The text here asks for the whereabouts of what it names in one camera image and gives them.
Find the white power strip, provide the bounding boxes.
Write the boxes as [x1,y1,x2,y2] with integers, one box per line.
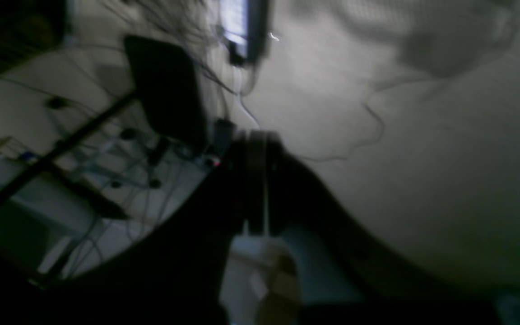
[219,0,272,67]

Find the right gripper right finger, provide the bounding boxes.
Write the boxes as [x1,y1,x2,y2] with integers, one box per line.
[267,132,500,325]

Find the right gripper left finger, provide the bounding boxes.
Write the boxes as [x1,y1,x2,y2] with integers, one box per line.
[0,131,268,325]

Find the tangled black cables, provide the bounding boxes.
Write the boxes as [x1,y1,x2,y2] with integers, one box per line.
[0,0,387,280]

